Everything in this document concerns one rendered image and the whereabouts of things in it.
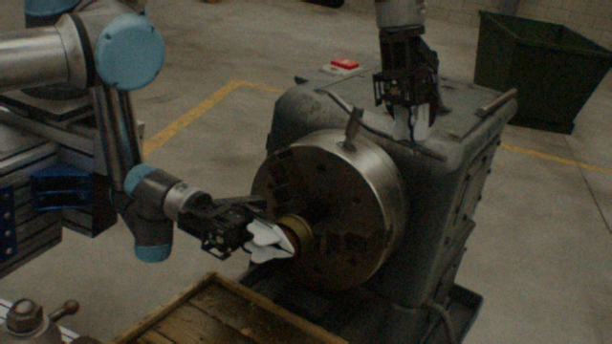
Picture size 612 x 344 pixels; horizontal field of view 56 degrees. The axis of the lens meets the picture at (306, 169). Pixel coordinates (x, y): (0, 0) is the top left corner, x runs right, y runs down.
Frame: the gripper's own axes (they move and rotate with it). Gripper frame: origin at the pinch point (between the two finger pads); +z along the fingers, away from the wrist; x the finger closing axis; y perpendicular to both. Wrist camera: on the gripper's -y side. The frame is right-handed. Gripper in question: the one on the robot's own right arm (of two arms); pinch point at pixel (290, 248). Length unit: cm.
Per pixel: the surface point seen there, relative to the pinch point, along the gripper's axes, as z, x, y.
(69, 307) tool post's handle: -10.2, 4.0, 36.9
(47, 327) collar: -8.3, 4.9, 41.4
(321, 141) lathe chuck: -6.5, 13.2, -17.4
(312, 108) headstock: -17.6, 13.2, -31.9
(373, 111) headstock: -5.7, 15.1, -38.1
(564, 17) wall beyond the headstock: -92, -66, -1031
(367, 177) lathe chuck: 5.0, 10.8, -15.7
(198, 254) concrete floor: -106, -110, -109
